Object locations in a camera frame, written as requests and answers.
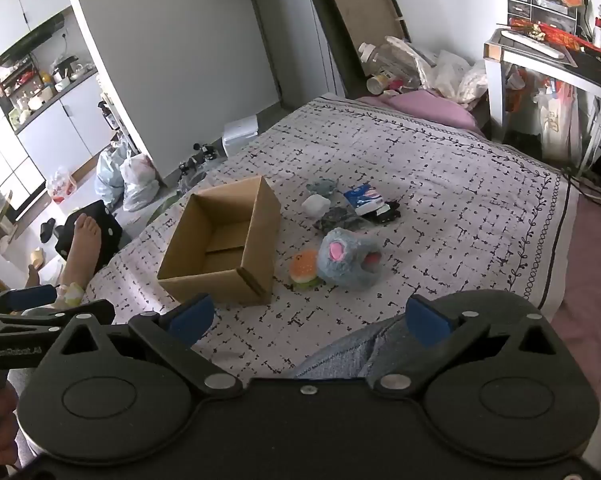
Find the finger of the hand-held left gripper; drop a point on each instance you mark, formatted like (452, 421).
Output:
(28, 296)
(55, 319)

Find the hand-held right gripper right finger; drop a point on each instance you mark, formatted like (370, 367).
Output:
(428, 321)

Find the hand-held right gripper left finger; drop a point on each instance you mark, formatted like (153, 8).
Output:
(190, 319)

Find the brown cardboard box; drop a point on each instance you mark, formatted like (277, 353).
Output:
(215, 255)

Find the blue-grey plush toy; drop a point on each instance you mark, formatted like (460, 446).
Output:
(348, 260)

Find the blue tissue packet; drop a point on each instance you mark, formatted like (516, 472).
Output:
(364, 199)

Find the beige slipper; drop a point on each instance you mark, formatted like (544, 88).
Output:
(37, 259)

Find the black slipper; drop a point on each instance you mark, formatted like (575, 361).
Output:
(47, 231)

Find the person's bare foot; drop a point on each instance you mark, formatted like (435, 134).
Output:
(83, 245)

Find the person's denim-clad leg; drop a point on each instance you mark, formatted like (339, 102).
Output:
(340, 355)

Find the red and white bag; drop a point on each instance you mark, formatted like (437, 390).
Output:
(62, 186)

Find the black socks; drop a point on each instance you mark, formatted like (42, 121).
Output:
(386, 212)

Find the white black-patterned bedspread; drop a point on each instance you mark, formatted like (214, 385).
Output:
(455, 200)

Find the burger plush toy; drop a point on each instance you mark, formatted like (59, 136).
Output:
(304, 269)

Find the grey patterned cloth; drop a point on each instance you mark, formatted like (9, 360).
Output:
(338, 220)

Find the white plastic bag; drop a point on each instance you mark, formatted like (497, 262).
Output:
(139, 182)

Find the blue-grey plastic bag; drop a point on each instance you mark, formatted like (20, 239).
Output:
(109, 175)

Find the small black tripod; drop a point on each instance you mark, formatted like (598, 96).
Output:
(198, 160)

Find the small grey-blue plush toy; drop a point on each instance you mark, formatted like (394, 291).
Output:
(323, 187)

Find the pink bed sheet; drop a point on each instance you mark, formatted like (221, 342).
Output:
(590, 260)

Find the white storage box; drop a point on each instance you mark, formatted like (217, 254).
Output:
(239, 135)

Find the pink pillow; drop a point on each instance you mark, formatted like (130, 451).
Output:
(425, 107)

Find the white printed shopping bag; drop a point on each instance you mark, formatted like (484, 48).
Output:
(555, 120)

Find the paper cup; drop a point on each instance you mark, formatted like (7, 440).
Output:
(380, 84)

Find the white crumpled plastic bags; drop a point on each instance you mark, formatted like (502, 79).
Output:
(453, 77)

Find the black range hood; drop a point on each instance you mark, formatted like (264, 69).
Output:
(28, 40)

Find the clear plastic bottle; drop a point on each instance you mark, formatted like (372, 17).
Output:
(385, 57)

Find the black folded table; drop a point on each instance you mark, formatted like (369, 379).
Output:
(338, 50)

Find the white desk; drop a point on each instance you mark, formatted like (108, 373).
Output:
(545, 57)

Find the red packets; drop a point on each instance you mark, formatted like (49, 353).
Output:
(555, 35)

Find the brown cardboard board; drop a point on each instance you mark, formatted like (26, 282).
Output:
(365, 5)

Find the grey drawer organizer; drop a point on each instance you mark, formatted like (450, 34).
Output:
(540, 2)

